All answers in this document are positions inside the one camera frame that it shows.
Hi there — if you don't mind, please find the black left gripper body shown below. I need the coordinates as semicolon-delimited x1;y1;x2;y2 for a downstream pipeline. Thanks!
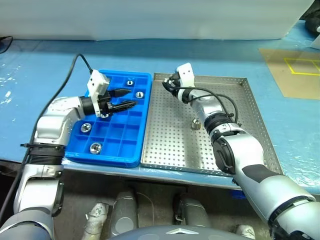
99;91;115;117

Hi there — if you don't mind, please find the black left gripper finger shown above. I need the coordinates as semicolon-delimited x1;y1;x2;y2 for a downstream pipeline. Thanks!
109;100;138;114
107;87;131;99

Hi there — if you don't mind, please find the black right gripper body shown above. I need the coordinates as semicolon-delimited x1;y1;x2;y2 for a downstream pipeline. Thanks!
168;72;183;91

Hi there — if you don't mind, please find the blue compartment tray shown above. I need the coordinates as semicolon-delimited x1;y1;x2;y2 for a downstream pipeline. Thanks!
64;69;154;168

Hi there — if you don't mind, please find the perforated metal tray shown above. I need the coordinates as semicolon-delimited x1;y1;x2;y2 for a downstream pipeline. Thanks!
140;72;285;179

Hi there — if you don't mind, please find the metal nut bottom compartment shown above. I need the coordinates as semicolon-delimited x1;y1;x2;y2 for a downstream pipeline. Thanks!
89;142;103;154

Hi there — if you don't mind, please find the white backdrop board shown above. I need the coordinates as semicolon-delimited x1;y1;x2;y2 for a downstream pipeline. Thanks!
0;0;310;41

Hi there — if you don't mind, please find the brown floor mat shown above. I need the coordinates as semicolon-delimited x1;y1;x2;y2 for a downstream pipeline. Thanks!
258;47;320;101

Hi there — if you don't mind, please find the dark grey rounded shape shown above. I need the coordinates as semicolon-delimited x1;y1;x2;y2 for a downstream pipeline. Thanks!
109;191;140;237
173;193;213;228

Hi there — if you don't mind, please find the scuffed white rounded shape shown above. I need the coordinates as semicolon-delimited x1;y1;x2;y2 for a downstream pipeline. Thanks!
82;202;110;240
236;224;256;240

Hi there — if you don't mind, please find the blue sticker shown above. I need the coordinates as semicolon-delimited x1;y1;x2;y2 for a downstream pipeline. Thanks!
231;190;247;200

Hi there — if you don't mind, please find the grey curved shell with emblem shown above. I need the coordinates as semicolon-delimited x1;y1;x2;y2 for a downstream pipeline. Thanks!
107;224;242;240

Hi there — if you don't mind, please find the white plastic object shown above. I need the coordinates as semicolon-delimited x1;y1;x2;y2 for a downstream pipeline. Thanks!
310;24;320;49

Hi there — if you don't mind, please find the black round object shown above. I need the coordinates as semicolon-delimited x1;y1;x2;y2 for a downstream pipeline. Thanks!
305;11;320;35

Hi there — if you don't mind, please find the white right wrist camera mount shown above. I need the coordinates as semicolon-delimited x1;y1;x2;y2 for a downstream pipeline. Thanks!
175;62;195;88

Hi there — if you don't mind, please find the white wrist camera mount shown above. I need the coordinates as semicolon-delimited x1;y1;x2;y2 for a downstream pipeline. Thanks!
175;62;195;88
86;69;111;118

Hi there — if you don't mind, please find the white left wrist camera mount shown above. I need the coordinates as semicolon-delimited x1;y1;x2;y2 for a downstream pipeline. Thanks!
86;69;111;118

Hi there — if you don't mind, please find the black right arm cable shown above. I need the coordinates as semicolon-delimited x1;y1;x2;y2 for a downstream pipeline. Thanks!
167;84;242;126

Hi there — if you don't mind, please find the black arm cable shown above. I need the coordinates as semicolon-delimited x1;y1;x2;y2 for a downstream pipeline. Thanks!
167;84;242;126
0;53;94;216

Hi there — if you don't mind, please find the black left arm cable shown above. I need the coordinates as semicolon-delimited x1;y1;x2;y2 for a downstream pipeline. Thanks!
0;53;94;216

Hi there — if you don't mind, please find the thin black cable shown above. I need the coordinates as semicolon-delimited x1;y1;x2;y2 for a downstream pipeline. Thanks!
0;35;13;54

